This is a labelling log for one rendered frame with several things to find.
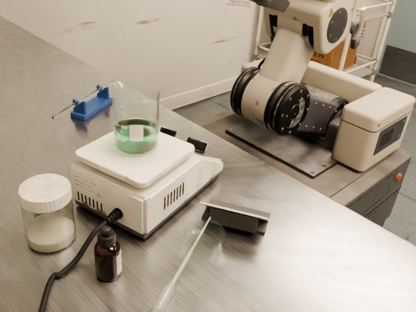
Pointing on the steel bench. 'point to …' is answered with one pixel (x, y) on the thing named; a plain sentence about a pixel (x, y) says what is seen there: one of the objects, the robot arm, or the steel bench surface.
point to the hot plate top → (148, 163)
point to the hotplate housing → (108, 197)
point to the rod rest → (103, 101)
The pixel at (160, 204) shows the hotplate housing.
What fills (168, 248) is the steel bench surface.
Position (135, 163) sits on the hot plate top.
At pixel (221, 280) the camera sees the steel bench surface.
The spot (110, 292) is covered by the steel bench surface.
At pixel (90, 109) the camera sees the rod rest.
